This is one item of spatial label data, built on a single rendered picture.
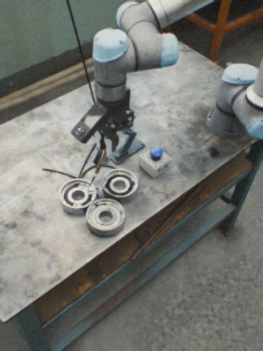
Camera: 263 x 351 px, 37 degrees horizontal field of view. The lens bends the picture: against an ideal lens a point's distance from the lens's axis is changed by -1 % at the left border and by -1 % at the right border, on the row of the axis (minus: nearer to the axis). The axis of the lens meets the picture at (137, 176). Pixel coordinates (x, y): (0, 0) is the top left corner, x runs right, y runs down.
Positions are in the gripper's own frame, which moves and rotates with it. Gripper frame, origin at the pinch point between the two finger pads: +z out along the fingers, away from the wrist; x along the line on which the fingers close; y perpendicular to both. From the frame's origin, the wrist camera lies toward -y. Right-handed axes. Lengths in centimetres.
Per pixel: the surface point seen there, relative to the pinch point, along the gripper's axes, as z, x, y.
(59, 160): 13.2, 16.6, -4.3
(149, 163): 8.7, -5.7, 12.8
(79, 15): 58, 151, 109
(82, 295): 39.8, -13.2, -21.4
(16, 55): 69, 153, 57
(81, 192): 11.1, 0.8, -8.2
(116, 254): 38.2, -10.1, -4.2
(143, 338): 93, -27, -2
